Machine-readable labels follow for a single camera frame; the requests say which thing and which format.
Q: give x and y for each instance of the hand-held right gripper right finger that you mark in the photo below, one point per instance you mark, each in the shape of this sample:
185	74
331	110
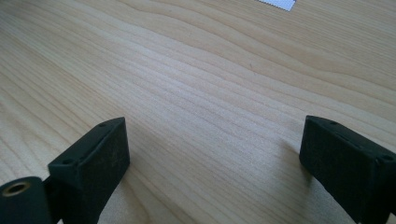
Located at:
348	165

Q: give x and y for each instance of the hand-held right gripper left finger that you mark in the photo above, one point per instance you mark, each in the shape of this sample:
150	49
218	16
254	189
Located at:
93	161

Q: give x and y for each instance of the white textured cloth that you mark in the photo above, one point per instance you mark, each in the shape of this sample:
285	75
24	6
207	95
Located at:
280	3

